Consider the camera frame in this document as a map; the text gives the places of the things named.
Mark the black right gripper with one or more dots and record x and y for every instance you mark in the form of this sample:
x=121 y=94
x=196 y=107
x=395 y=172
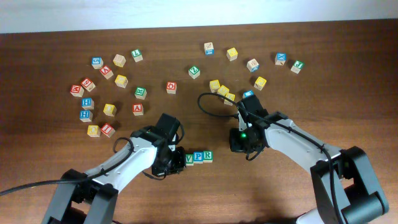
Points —
x=237 y=144

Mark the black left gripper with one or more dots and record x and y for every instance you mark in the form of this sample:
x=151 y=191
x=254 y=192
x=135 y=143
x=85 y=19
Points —
x=179 y=157

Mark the green V block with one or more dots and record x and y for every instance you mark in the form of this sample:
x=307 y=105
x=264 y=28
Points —
x=189 y=160

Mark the blue P block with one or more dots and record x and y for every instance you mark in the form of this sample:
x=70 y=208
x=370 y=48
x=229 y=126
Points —
x=198 y=157

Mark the green R block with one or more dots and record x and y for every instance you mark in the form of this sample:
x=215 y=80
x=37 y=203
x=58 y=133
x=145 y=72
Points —
x=140 y=93
x=207 y=156

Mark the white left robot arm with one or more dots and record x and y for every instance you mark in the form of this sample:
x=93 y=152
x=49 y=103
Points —
x=90 y=196

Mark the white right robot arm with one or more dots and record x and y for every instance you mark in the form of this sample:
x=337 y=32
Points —
x=346 y=187

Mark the blue I block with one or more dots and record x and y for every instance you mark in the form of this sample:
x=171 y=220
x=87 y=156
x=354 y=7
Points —
x=248 y=93

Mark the yellow block cluster lower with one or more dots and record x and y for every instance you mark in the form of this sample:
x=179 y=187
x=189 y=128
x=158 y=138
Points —
x=229 y=99

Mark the yellow block cluster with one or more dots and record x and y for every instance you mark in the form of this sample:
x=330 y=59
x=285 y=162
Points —
x=214 y=85
x=229 y=99
x=222 y=90

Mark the yellow block cluster middle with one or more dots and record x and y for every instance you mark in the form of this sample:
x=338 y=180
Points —
x=222 y=90

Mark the yellow block right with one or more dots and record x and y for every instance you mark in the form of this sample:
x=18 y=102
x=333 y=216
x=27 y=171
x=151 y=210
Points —
x=260 y=83

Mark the red A block lower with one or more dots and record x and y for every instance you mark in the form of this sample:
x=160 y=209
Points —
x=137 y=109

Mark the red a block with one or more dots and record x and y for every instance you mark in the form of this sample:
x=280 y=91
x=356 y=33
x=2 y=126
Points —
x=137 y=109
x=106 y=72

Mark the yellow block cluster left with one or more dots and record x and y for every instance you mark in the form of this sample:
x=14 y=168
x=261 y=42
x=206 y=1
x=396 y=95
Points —
x=214 y=85

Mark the red I block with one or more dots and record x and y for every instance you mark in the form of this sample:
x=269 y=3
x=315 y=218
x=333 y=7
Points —
x=107 y=130

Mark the red Q block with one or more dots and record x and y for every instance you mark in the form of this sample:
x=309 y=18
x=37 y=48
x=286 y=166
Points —
x=171 y=87

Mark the blue D wooden block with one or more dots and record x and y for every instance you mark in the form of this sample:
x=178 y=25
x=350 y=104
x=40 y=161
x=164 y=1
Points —
x=252 y=65

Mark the yellow O block upper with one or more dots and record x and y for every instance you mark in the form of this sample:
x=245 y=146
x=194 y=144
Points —
x=110 y=110

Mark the yellow o block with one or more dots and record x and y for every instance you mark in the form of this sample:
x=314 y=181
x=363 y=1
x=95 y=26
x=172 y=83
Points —
x=110 y=110
x=94 y=131

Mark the yellow O block lower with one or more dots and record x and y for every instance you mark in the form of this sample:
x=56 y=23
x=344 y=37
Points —
x=94 y=131

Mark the green J block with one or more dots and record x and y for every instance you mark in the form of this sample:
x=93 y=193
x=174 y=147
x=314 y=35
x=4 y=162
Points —
x=297 y=66

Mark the yellow block top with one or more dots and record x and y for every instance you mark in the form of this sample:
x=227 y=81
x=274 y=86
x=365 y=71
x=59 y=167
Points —
x=232 y=54

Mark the blue X block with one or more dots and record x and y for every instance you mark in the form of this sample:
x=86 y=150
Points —
x=280 y=58

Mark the green Z block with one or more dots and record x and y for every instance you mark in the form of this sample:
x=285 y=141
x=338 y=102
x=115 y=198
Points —
x=194 y=72

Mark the yellow G block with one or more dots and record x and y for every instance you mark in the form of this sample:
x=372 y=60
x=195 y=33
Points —
x=121 y=81

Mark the blue H block lower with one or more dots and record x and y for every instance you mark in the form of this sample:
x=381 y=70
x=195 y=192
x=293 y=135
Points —
x=86 y=116

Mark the blue h block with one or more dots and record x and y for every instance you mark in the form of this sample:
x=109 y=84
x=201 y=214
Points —
x=87 y=104
x=86 y=116

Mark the blue H block upper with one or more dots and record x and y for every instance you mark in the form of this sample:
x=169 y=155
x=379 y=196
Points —
x=87 y=104

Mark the blue-sided wooden block top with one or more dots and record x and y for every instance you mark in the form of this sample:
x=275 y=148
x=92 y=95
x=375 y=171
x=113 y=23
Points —
x=209 y=48

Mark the red A block upper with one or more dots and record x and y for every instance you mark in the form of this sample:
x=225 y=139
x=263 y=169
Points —
x=106 y=72

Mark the green L block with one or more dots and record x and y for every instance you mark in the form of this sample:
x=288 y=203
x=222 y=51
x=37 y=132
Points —
x=137 y=55

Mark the plain wooden block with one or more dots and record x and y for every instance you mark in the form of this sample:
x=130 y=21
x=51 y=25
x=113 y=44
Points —
x=119 y=60

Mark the red 6 block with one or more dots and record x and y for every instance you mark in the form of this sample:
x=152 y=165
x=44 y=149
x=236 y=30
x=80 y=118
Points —
x=88 y=84

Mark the red M block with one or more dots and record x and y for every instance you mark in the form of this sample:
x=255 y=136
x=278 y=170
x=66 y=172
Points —
x=77 y=90

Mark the blue S block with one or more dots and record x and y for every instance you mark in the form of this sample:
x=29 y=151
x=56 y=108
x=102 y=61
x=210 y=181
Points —
x=97 y=62

